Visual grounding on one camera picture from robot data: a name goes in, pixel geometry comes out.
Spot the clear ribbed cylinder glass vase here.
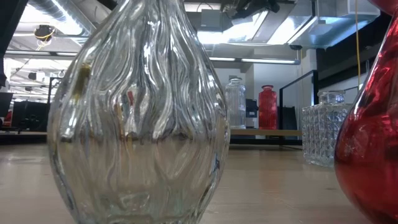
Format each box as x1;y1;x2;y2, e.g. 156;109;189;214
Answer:
224;77;247;130

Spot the red ribbed cylinder glass vase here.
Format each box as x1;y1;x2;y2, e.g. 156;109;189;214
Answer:
258;84;279;130

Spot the clear studded square glass vase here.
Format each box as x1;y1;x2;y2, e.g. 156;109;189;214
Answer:
301;90;354;169

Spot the red bulbous glass vase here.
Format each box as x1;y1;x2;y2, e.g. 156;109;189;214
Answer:
334;0;398;224

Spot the black background appliance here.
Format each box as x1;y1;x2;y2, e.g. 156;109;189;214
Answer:
245;98;259;129

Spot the clear wavy teardrop glass vase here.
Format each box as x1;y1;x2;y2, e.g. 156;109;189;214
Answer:
46;0;231;224

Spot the white ceiling strip light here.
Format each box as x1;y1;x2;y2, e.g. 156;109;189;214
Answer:
208;57;301;65

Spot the gray ceiling-mounted box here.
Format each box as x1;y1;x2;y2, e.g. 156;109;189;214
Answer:
200;9;223;32

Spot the black background monitor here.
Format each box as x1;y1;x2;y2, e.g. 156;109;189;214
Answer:
11;101;50;132

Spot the yellow hanging cable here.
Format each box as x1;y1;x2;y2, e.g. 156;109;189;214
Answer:
355;0;361;91

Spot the silver round ceiling duct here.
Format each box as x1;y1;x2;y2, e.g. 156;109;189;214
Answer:
27;0;97;37

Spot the black reel with yellow cable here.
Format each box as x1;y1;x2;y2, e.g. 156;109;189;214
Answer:
33;24;56;43

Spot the black aluminium table frame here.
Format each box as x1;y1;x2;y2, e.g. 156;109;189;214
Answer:
0;133;304;147

